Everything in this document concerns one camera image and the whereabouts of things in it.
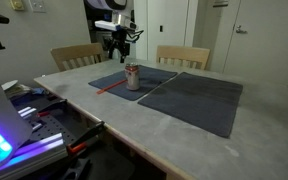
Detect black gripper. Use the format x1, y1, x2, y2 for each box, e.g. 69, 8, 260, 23
108, 30, 132, 64

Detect small aluminium block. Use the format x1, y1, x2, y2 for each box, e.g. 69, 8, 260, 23
32, 122, 44, 132

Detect short aluminium profile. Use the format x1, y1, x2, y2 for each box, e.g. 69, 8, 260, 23
17, 106, 39, 121

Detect black clamp orange handle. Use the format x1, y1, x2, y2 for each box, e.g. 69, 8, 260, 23
36, 98, 69, 118
66, 120, 106, 156

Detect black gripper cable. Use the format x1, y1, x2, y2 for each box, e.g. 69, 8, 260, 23
125, 28, 145, 44

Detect silver door lever handle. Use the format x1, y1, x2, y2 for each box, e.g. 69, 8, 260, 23
235, 24, 248, 35

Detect stack of papers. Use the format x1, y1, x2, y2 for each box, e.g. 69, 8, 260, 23
7, 83, 32, 100

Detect red and white soda can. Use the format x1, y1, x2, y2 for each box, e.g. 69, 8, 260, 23
124, 62, 141, 92

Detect small blue object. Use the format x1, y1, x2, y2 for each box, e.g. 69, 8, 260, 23
30, 87, 48, 97

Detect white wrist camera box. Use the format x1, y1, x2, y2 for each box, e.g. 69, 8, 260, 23
94, 19, 122, 32

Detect black bracket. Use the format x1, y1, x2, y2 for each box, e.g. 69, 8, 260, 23
61, 157, 92, 180

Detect white oven dark window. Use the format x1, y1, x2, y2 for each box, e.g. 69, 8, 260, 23
95, 30, 118, 61

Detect long aluminium mounting rail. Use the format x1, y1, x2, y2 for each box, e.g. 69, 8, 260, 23
0, 132, 69, 180

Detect beige wall thermostat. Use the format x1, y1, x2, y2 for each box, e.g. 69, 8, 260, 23
9, 0, 26, 11

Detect white room door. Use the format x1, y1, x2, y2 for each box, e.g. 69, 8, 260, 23
223, 0, 288, 87

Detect red plastic straw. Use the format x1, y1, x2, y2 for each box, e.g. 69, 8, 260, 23
96, 78, 128, 95

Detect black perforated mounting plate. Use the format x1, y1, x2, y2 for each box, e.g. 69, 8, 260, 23
27, 113, 82, 148

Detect white light switch plate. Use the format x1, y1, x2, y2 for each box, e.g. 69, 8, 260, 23
28, 0, 47, 14

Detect light wooden slat-back chair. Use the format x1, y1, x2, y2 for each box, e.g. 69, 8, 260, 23
155, 44, 211, 71
50, 42, 106, 73

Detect dark blue cloth placemat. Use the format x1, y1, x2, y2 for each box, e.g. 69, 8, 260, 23
88, 64, 179, 102
137, 71, 244, 139

